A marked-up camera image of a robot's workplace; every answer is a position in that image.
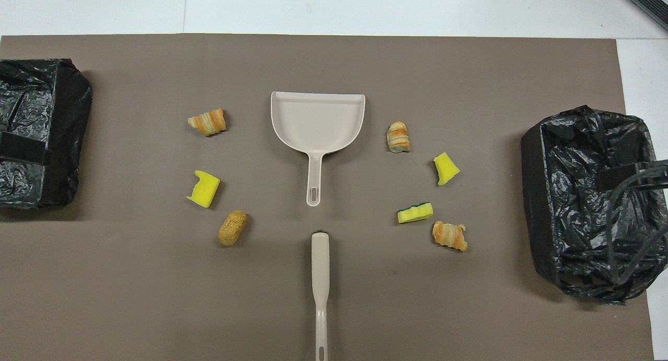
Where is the beige plastic dustpan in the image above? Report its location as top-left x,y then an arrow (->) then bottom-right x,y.
270,91 -> 366,207

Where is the empty black bag-lined bin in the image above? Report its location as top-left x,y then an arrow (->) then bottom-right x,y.
0,58 -> 93,210

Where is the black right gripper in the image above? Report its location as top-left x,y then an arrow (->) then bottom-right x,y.
597,162 -> 668,192

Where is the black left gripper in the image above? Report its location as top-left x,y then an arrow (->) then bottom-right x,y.
0,131 -> 53,166

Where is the brown bread roll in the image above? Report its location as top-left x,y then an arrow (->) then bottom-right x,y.
218,210 -> 248,247

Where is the large yellow sponge piece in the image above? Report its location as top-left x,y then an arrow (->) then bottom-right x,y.
186,170 -> 221,209

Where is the beige handled hand brush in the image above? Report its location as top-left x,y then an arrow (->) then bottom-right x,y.
311,230 -> 331,361

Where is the small yellow sponge piece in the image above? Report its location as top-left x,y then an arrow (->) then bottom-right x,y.
433,152 -> 461,187

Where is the short stubby croissant piece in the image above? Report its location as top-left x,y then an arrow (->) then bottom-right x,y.
386,121 -> 412,154

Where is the long flaky croissant piece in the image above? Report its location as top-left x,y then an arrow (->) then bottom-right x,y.
188,108 -> 228,137

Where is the brown paper table mat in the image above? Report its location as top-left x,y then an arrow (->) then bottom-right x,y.
0,34 -> 654,361

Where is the yellow green sponge piece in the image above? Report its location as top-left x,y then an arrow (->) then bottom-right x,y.
397,202 -> 434,224

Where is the black bag-lined trash bin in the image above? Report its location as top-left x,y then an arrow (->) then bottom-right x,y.
521,105 -> 668,305

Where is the curled croissant piece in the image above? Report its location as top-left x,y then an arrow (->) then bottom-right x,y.
432,220 -> 469,252

